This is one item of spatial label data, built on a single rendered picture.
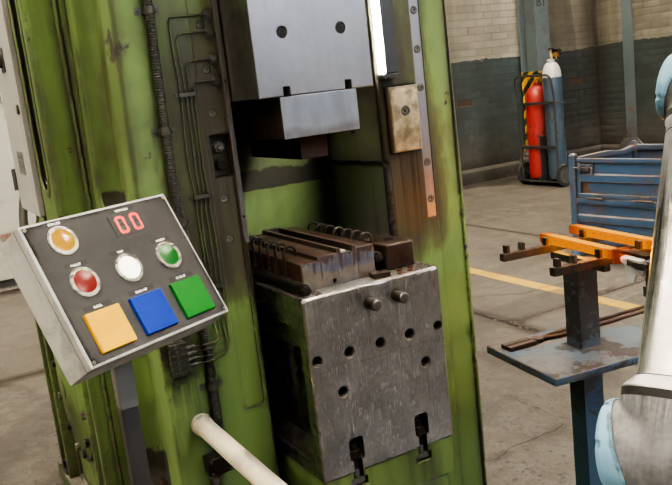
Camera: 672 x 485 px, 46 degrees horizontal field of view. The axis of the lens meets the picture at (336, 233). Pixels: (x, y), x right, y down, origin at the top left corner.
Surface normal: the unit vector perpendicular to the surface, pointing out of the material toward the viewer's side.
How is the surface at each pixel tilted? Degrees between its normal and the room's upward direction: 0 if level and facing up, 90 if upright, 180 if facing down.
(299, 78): 90
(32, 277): 90
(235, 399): 90
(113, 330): 60
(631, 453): 66
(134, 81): 90
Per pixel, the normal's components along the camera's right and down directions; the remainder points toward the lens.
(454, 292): 0.49, 0.11
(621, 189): -0.81, 0.18
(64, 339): -0.58, 0.22
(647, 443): -0.61, -0.34
